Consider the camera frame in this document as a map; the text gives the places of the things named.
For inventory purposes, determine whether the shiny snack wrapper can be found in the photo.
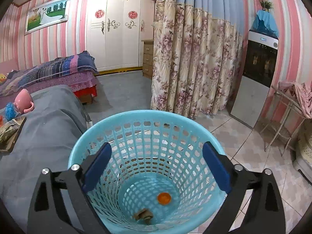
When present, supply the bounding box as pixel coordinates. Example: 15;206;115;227
0;121;19;144

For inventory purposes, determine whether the blue plastic bag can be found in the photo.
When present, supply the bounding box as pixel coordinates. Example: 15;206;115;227
5;102;17;121

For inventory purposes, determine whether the crumpled brown trash piece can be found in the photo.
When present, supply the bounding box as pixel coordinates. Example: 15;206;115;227
133;208;153;225

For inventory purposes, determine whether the grey blanket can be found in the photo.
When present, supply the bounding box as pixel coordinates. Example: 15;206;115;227
1;85;87;231

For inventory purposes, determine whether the orange bottle cap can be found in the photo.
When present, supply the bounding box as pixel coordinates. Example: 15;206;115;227
157;192;171;206

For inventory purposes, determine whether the light blue plastic basket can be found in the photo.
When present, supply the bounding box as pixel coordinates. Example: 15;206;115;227
68;110;226;233

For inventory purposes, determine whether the pink ceramic mug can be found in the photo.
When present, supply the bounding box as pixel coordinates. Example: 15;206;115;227
13;89;34;114

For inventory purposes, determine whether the pink cloth on rack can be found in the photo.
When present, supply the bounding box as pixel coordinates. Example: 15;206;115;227
278;81;311;119

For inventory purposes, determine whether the bed with plaid quilt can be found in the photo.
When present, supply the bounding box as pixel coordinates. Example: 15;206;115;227
1;51;98;108

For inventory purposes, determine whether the yellow plush toy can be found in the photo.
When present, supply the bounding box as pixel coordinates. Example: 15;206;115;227
0;74;6;83

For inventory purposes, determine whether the wooden drawer desk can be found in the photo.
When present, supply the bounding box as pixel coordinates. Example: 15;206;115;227
142;40;154;79

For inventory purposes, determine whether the blue cloth bundle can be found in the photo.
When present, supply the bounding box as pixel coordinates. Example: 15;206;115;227
251;10;279;38

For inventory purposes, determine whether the floral curtain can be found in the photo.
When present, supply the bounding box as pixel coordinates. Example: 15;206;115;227
151;0;244;119

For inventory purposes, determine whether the framed landscape picture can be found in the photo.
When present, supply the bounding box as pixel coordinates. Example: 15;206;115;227
25;0;70;35

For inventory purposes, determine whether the white wardrobe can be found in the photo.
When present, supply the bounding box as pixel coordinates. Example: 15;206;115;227
86;0;154;72

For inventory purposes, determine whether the green potted plant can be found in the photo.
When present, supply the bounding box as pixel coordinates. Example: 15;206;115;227
259;0;273;12

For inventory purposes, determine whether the metal wire rack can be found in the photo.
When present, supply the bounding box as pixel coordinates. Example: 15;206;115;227
260;86;306;156

